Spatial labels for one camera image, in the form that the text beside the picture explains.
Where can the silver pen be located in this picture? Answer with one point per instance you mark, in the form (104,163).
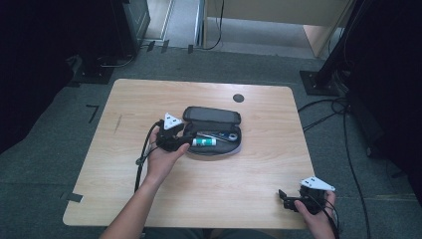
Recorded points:
(212,135)

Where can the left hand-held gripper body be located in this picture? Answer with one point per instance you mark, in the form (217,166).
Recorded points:
(169,134)

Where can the person's dark trousers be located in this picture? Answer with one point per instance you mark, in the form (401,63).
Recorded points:
(205,234)

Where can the black zip pencil case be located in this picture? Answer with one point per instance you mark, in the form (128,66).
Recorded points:
(212,119)

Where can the blue correction tape dispenser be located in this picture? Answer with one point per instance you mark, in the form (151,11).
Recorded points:
(229,136)

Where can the black cabinet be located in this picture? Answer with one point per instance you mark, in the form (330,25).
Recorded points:
(131,26)

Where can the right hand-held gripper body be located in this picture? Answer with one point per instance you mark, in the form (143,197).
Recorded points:
(313,197)

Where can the dark curtain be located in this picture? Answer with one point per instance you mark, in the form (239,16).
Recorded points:
(30,66)
(391,83)

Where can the person's right hand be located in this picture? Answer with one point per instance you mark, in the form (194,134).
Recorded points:
(316,220)

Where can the person's left hand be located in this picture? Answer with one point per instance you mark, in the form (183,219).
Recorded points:
(162,162)

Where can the black flat stand base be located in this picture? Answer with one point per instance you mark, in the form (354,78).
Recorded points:
(94,71)

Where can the black square stand base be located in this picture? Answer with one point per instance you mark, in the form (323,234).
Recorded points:
(315,84)

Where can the black slanted stand pole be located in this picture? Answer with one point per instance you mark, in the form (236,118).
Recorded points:
(338,43)

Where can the light wooden furniture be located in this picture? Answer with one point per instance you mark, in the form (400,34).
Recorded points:
(278,11)

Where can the black tape strip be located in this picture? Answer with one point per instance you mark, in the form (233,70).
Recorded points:
(73,197)

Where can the black round table grommet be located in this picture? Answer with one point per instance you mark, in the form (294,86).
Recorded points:
(238,98)

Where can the white green glue stick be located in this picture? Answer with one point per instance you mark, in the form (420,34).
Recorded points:
(204,142)

